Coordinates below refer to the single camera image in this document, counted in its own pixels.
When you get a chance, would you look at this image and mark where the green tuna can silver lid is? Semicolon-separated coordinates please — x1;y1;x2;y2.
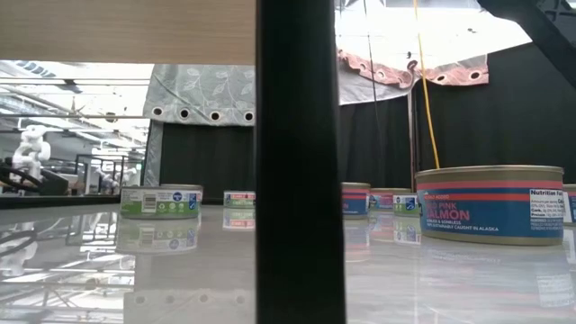
119;185;203;221
222;190;257;210

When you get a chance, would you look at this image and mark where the black shelf side panel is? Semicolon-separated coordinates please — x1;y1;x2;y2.
255;0;347;324

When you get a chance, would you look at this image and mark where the light wooden shelf board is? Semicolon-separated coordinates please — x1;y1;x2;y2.
0;0;257;67

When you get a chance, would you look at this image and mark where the black curtain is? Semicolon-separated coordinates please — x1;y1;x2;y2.
413;40;576;185
337;92;413;190
157;121;257;203

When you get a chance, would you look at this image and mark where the grey leaf-pattern curtain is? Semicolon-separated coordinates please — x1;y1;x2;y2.
142;63;257;188

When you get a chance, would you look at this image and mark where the grey stand pole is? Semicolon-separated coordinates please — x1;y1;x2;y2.
407;89;416;190

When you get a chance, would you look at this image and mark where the pink eyelet curtain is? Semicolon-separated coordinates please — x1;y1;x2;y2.
337;48;491;90

